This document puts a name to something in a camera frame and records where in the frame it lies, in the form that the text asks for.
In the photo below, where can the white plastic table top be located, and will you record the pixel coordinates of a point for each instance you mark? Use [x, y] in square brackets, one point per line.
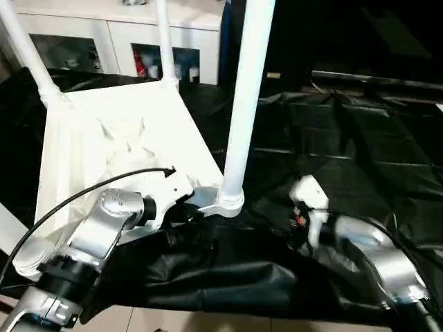
[111, 138]

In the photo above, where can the white plastic table leg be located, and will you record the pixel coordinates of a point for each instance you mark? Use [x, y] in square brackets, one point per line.
[31, 55]
[166, 41]
[8, 232]
[246, 90]

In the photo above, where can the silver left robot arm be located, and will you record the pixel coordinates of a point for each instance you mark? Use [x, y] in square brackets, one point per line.
[97, 235]

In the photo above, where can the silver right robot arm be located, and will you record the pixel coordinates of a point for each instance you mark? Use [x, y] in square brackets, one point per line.
[374, 249]

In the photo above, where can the black mat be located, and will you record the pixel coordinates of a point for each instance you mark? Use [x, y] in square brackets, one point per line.
[346, 138]

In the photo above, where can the white bottle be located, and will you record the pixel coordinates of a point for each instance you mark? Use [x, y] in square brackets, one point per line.
[194, 72]

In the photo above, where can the red bottle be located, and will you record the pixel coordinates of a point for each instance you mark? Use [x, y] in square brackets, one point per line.
[140, 66]

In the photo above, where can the gold label plate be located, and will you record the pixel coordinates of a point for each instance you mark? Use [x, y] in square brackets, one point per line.
[273, 75]

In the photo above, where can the white cabinet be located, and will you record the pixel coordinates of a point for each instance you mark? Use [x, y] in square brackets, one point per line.
[104, 28]

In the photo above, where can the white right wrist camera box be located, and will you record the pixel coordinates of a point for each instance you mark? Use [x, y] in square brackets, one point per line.
[308, 197]

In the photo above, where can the silver metal rail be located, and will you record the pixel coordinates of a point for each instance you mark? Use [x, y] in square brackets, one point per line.
[381, 77]

